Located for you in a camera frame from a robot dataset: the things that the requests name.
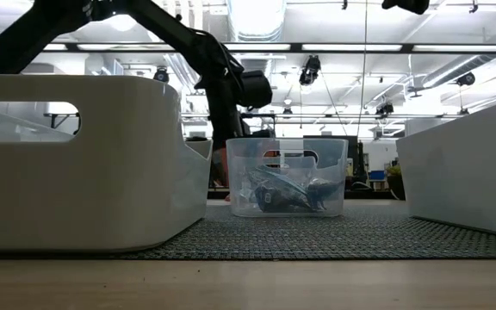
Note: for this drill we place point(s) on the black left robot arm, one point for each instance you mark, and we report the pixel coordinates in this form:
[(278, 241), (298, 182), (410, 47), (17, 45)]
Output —
[(24, 39)]

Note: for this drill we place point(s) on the linear pendant ceiling light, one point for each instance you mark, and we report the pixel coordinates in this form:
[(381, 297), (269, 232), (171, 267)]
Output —
[(351, 47)]

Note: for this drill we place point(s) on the black background cabinet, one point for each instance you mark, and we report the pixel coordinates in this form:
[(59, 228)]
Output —
[(353, 159)]

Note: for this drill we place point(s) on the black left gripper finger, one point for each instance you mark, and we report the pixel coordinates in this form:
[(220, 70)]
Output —
[(221, 159)]

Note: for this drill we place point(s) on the black ceiling-hung device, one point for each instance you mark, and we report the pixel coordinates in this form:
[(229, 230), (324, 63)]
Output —
[(162, 75), (383, 108), (310, 71), (465, 78)]

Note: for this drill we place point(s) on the white plastic bin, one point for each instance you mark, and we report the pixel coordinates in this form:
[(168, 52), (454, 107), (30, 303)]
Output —
[(467, 181)]

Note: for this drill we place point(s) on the frosted translucent plastic bin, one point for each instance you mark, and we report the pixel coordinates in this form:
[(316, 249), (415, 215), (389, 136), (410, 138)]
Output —
[(101, 181)]

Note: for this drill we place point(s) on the dark blue Chewy granola bar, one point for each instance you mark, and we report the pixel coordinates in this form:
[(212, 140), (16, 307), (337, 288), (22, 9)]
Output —
[(323, 189), (274, 200)]

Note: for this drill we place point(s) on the clear plastic bin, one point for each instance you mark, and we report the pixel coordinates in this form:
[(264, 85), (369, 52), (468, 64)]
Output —
[(236, 189)]

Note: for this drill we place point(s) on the dark woven placemat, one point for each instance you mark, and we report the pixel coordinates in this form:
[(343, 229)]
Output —
[(317, 237)]

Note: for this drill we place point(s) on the blue storage box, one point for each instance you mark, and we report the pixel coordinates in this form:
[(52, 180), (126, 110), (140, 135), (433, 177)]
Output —
[(377, 175)]

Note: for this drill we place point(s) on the silver ceiling air duct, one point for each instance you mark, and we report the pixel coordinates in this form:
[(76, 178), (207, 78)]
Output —
[(254, 17)]

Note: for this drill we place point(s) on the light blue granola bar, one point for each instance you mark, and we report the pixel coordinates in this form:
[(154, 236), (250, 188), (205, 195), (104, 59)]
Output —
[(274, 177)]

